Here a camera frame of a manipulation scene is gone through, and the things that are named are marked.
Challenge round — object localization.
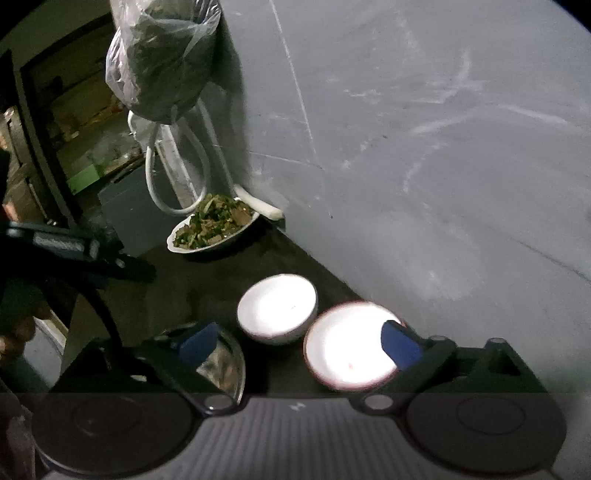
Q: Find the person's left hand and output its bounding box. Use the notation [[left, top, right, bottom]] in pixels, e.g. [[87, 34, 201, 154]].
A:
[[0, 311, 40, 367]]

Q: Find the large stainless steel plate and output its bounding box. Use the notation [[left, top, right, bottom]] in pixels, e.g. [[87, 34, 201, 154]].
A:
[[152, 323, 247, 408]]

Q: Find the white ceramic bowl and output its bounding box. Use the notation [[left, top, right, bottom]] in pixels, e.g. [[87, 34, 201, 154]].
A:
[[302, 301, 408, 391], [237, 274, 319, 346]]

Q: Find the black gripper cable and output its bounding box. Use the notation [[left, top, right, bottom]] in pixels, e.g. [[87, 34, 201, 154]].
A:
[[75, 277, 124, 371]]

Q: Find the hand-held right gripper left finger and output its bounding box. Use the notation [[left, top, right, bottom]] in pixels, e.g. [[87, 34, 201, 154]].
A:
[[50, 322, 242, 417]]

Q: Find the grey cabinet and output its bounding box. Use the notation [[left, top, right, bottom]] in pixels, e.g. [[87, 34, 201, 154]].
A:
[[98, 164, 186, 258]]

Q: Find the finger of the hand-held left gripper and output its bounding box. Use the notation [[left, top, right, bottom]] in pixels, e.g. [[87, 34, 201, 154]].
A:
[[91, 257, 157, 290]]

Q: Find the white cylindrical tube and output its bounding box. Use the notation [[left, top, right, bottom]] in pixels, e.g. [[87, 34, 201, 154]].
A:
[[233, 185, 284, 222]]

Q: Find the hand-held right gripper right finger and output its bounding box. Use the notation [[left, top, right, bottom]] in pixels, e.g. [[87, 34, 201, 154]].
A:
[[352, 319, 551, 413]]

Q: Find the wooden shelf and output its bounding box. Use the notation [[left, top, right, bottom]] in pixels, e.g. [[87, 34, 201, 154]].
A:
[[21, 46, 154, 186]]

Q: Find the clear plastic bag of greens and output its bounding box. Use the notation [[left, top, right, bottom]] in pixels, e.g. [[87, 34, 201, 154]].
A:
[[105, 0, 223, 125]]

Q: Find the green box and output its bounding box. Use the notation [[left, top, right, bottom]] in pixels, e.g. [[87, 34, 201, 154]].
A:
[[67, 165, 100, 195]]

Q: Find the white plate of stir-fried greens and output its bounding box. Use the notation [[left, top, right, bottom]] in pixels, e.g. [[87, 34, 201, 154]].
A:
[[167, 194, 260, 254]]

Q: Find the white hose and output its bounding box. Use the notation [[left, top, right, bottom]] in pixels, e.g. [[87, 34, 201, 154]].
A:
[[128, 99, 232, 216]]

